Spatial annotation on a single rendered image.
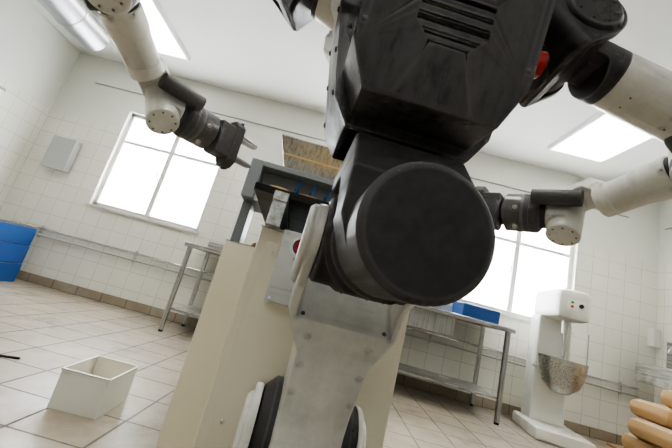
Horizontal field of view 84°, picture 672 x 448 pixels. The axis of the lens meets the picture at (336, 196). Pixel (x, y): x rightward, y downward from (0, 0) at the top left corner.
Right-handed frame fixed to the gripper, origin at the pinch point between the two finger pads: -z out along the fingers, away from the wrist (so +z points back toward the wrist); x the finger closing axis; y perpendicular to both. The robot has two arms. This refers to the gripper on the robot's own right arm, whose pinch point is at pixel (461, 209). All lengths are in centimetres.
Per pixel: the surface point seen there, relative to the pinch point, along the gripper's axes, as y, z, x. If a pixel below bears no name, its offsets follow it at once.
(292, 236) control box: 38.8, -17.1, -20.3
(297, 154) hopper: -10, -77, 23
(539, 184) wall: -411, -64, 174
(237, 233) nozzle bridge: -4, -92, -15
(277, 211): 41.7, -20.1, -16.3
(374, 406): 20, -2, -47
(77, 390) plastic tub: 8, -147, -94
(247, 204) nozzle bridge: -4, -91, -2
